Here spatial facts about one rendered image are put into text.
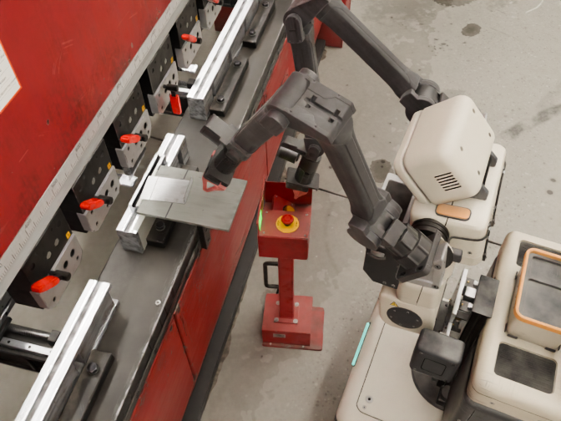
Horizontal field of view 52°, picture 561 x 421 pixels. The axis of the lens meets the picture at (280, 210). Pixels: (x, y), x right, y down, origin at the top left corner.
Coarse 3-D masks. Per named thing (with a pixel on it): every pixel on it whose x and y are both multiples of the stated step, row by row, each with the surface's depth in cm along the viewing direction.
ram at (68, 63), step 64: (0, 0) 87; (64, 0) 103; (128, 0) 126; (64, 64) 107; (128, 64) 131; (0, 128) 93; (64, 128) 111; (0, 192) 95; (64, 192) 115; (0, 256) 99
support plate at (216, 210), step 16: (160, 176) 165; (176, 176) 164; (192, 176) 164; (192, 192) 161; (208, 192) 161; (224, 192) 160; (240, 192) 160; (144, 208) 157; (160, 208) 157; (176, 208) 157; (192, 208) 157; (208, 208) 157; (224, 208) 157; (192, 224) 154; (208, 224) 154; (224, 224) 154
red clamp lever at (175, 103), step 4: (164, 84) 152; (168, 84) 151; (172, 84) 151; (164, 88) 152; (168, 88) 151; (172, 88) 151; (176, 88) 151; (172, 92) 152; (172, 96) 154; (176, 96) 153; (172, 100) 154; (176, 100) 154; (172, 104) 155; (176, 104) 155; (172, 108) 157; (176, 108) 156; (180, 108) 157; (176, 112) 157; (180, 112) 158
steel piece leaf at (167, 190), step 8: (160, 184) 162; (168, 184) 162; (176, 184) 162; (184, 184) 162; (160, 192) 161; (168, 192) 161; (176, 192) 160; (184, 192) 160; (160, 200) 159; (168, 200) 159; (176, 200) 159; (184, 200) 157
